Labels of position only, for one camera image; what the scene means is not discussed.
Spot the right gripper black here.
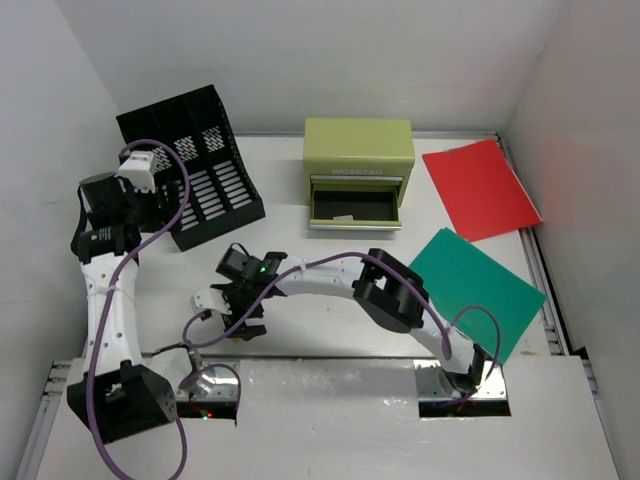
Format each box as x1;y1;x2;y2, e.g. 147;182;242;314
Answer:
215;279;268;338

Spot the green metal drawer toolbox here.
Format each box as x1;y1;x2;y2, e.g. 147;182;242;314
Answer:
303;118;415;231

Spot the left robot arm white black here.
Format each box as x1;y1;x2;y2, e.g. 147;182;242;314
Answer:
67;173;177;444

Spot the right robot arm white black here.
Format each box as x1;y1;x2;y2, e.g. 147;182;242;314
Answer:
194;248;488;397

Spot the black three-slot file organizer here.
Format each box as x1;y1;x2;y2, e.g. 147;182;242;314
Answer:
116;85;265;251

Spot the green notebook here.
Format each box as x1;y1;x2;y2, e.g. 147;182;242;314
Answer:
410;229;546;365

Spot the red folder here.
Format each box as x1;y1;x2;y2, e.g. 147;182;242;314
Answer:
422;139;542;242

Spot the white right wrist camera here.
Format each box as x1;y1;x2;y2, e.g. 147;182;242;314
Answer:
191;287;231;315

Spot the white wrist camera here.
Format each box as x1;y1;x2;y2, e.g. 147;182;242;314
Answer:
191;287;231;315
117;151;157;193

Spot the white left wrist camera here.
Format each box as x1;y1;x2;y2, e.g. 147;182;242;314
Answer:
117;151;157;193

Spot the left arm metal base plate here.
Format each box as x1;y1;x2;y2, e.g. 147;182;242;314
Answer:
179;362;242;401

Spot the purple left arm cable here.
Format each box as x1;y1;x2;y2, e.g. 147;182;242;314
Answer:
85;139;191;480

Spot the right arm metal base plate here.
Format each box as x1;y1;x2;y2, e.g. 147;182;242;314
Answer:
413;359;508;402

